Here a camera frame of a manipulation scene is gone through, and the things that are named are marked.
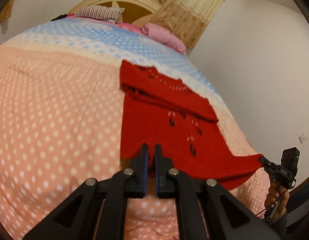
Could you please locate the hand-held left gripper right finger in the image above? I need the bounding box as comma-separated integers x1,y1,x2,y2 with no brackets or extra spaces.
154,144,282,240

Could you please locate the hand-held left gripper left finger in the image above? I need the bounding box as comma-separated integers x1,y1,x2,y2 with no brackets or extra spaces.
22,144,149,240

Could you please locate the polka dot bedspread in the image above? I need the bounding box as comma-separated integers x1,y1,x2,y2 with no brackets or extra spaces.
0,19,270,240

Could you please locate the cream wooden headboard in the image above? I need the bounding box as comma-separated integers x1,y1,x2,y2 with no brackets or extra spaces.
68,0,162,28

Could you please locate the red knitted sweater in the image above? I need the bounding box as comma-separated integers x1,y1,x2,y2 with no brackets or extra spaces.
119,60,263,190

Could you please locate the beige floral curtain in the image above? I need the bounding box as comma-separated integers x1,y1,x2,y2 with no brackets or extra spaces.
0,0,15,26
151,0,238,50

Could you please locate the person's right hand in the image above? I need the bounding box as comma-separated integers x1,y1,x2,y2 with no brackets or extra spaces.
264,181,287,221

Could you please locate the person's right forearm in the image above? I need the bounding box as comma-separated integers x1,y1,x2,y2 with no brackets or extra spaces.
266,207,291,240

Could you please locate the striped pillow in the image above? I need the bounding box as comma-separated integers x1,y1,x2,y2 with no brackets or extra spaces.
74,5,125,23

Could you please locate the pink pillow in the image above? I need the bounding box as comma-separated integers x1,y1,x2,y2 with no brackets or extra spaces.
141,22,187,54

